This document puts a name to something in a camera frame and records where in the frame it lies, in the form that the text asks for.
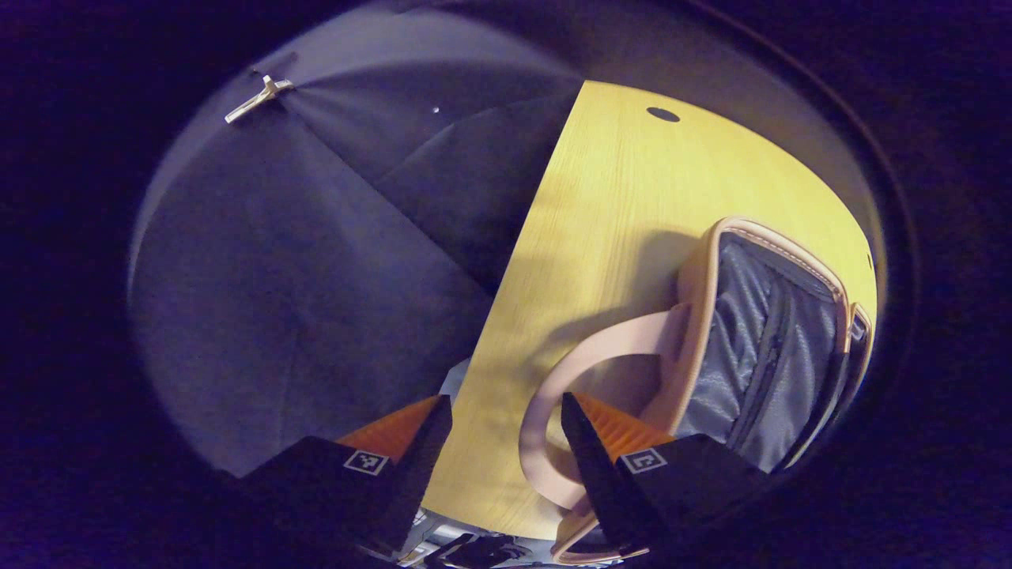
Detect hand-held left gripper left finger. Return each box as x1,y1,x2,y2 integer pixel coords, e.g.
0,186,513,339
241,395,454,554

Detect pink suitcase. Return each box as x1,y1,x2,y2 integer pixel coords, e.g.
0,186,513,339
518,216,876,566

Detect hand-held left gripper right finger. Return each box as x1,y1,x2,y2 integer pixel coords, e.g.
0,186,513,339
560,392,772,557

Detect white cloth clip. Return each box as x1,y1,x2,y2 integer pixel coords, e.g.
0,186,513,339
225,74,296,126

